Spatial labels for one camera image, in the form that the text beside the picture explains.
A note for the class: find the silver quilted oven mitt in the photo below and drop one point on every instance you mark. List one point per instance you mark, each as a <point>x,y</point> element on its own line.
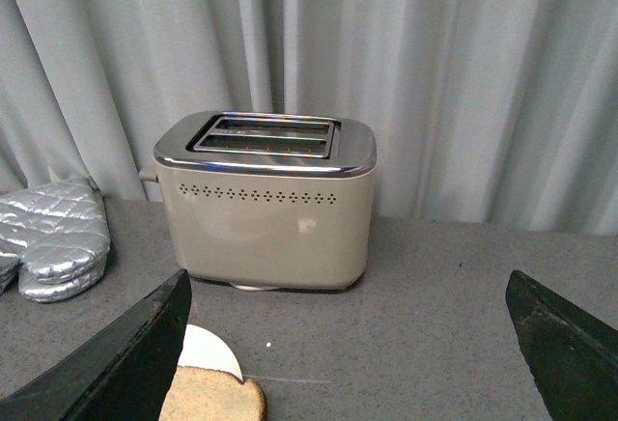
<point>35,290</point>
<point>58,231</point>

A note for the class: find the beige two-slot toaster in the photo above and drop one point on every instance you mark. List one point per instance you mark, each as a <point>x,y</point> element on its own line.
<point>268,201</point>

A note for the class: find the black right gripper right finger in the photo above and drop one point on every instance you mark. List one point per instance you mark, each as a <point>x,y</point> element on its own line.
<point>571,354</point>

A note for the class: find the brown bread slice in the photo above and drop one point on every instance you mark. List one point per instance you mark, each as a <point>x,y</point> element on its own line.
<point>208,394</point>

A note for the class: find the grey pleated curtain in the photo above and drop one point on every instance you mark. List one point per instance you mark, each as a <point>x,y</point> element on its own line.
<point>500,111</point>

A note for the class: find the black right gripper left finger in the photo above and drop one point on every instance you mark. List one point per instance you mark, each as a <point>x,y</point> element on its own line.
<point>122,373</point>

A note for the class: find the white plate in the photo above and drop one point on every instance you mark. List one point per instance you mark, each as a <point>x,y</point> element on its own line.
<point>204,349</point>

